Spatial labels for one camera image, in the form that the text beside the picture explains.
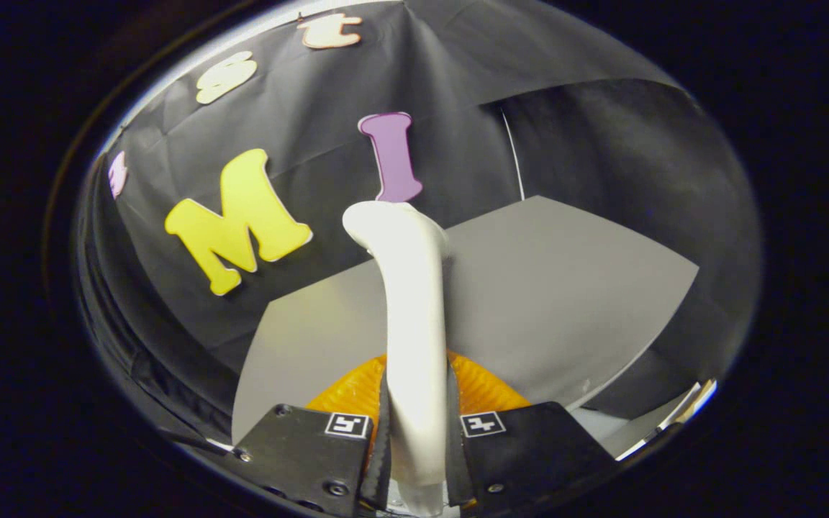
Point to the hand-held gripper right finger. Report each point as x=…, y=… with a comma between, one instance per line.
x=458, y=467

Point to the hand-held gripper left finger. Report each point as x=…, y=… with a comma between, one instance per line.
x=377, y=467

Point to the white garment steamer head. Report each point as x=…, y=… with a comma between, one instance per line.
x=414, y=324

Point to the grey cabinet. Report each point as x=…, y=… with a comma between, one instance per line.
x=565, y=288

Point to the tan white flat board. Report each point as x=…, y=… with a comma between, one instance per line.
x=681, y=410

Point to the black backdrop cloth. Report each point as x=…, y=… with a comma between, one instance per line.
x=458, y=72

